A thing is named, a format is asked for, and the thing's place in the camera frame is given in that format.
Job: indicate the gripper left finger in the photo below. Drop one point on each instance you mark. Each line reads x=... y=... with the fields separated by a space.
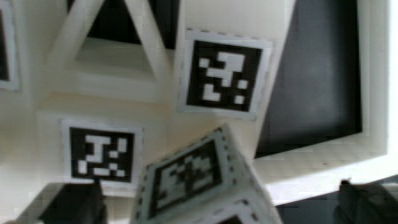
x=76 y=207

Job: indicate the white chair back frame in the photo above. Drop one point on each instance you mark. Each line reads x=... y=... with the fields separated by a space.
x=128 y=74

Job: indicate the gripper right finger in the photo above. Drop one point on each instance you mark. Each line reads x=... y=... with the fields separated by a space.
x=366 y=203

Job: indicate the white front fence rail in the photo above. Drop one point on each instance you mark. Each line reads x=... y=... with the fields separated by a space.
x=302 y=173

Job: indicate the white tagged cube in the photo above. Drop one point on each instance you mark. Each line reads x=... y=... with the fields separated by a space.
x=199 y=188

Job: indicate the white right fence rail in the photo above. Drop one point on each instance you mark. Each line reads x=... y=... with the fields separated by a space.
x=375 y=74

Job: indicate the white fence rail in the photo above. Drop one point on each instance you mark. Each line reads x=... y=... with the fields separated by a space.
x=302 y=173
x=375 y=74

